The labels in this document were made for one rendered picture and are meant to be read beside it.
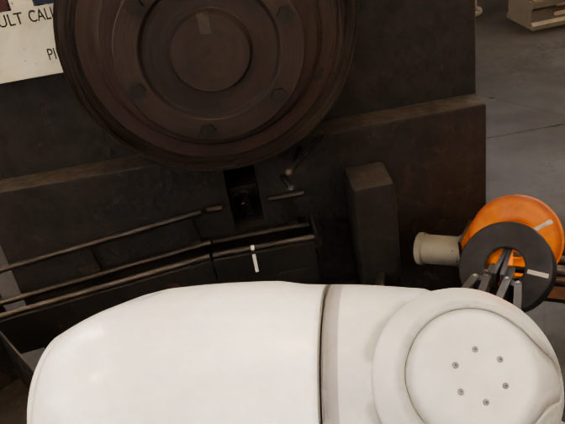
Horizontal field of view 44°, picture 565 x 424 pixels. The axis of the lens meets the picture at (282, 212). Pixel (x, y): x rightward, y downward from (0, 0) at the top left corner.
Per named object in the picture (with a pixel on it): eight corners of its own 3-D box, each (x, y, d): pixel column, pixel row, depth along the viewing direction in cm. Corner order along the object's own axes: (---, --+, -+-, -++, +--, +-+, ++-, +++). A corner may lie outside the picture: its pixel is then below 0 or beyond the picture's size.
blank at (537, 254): (453, 302, 122) (447, 299, 119) (477, 217, 124) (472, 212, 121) (544, 326, 113) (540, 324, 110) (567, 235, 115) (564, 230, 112)
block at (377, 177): (353, 265, 146) (340, 164, 134) (390, 258, 146) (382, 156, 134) (363, 296, 137) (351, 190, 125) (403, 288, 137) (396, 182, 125)
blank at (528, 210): (499, 297, 125) (494, 299, 122) (459, 219, 128) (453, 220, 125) (582, 259, 117) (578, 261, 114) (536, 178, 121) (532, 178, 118)
